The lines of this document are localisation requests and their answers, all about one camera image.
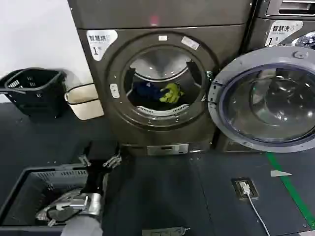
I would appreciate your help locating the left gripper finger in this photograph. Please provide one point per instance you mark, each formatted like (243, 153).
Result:
(85, 161)
(112, 162)

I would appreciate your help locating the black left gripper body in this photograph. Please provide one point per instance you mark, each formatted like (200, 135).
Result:
(94, 179)

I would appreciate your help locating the grey patterned cloth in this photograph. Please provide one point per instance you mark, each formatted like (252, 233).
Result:
(61, 196)

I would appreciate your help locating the grey plastic laundry basket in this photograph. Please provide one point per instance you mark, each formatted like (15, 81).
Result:
(17, 191)

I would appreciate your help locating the dark blue garment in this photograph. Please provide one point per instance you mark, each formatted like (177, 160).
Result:
(145, 92)

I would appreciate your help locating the black plastic basket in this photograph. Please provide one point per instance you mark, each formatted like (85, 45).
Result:
(37, 98)

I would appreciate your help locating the metal floor socket plate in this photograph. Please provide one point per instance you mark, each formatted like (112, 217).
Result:
(162, 232)

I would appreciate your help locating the yellow-green garment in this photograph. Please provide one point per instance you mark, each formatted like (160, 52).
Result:
(171, 93)

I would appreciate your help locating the metal floor socket with plug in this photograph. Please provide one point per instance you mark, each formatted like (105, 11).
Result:
(244, 188)

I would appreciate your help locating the grey dryer with round opening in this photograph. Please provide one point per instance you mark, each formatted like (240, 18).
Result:
(221, 73)

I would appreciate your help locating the round glass dryer door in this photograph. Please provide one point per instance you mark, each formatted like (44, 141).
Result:
(268, 103)

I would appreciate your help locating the grey floor tape piece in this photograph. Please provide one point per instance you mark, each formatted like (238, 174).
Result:
(279, 173)

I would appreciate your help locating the green floor tape strip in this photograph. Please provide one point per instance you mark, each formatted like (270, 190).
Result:
(288, 186)

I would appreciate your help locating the grey washing machine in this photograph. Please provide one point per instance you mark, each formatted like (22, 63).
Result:
(275, 14)

